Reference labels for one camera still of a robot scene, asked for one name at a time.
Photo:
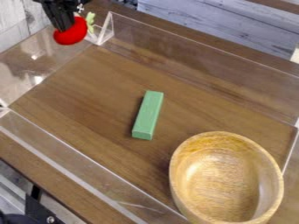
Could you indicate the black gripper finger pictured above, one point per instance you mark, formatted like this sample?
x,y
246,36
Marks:
x,y
62,19

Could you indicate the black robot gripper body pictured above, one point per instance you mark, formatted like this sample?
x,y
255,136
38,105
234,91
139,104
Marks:
x,y
62,5

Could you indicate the red fuzzy ball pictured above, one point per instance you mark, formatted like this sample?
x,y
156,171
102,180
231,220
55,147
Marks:
x,y
74,35

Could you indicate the small light green object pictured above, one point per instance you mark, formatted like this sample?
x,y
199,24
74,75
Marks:
x,y
90,19

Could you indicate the clear acrylic table barrier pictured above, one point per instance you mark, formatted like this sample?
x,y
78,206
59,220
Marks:
x,y
71,102

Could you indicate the green rectangular block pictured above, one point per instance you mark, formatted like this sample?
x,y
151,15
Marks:
x,y
147,115

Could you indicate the oval wooden bowl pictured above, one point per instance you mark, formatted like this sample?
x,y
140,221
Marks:
x,y
226,180

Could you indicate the black clamp with cable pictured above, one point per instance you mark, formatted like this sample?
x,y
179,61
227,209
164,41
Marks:
x,y
31,212

